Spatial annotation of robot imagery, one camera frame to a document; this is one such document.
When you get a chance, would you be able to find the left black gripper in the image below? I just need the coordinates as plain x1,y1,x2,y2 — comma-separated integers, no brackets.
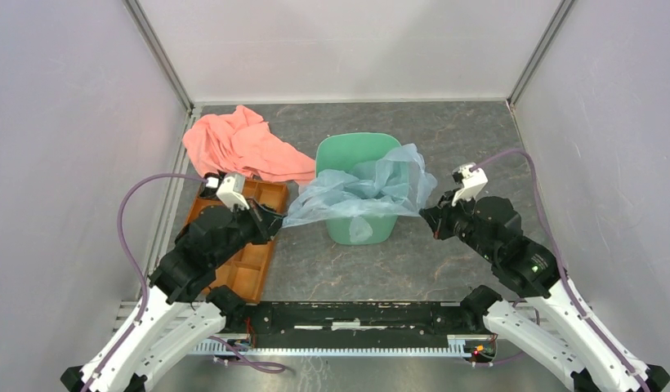
212,195,289,267

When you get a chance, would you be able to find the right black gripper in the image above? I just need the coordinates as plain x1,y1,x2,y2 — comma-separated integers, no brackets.
419,186,498,261

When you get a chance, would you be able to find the blue plastic trash bag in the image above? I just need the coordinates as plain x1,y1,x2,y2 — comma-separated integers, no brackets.
283,144,438,245

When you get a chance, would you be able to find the green trash bin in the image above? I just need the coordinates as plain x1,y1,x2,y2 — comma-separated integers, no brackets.
315,132,401,245

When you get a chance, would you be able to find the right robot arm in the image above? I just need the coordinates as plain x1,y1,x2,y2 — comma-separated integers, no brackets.
420,196,670,391

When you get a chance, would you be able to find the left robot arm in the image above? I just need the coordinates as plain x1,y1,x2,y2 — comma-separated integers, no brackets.
60,200,284,391

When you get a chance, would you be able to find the orange compartment tray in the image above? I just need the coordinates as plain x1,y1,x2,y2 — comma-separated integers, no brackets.
202,180,288,304

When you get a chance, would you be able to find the pink cloth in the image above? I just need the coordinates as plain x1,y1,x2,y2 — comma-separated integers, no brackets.
182,105,315,185

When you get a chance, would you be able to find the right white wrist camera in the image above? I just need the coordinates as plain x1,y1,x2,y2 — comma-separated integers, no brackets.
451,163,488,207

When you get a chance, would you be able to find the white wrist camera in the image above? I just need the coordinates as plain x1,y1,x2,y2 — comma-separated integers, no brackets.
204,172,249,211
451,163,488,207

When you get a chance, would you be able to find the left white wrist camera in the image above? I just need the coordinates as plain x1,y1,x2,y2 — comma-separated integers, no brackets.
204,172,249,211

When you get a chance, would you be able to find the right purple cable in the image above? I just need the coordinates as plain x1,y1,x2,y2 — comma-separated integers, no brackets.
470,149,653,392

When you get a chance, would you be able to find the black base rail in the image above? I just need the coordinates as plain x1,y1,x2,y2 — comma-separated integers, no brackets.
223,301,489,350

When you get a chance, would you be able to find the white toothed cable duct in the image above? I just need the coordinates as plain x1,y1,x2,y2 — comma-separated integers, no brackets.
177,335,496,359

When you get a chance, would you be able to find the left aluminium corner post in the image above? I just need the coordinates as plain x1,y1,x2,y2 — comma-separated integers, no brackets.
123,0,194,114

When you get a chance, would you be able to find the aluminium corner post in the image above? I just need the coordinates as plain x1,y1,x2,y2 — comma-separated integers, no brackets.
123,0,194,114
507,0,577,106

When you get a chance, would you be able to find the right aluminium corner post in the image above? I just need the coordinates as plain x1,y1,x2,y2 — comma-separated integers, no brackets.
507,0,577,106

